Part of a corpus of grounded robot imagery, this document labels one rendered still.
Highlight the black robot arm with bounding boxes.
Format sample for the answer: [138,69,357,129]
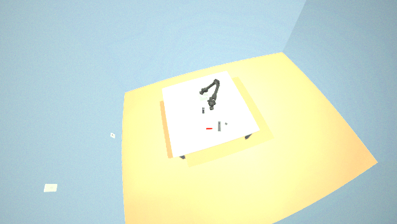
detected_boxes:
[199,79,220,107]

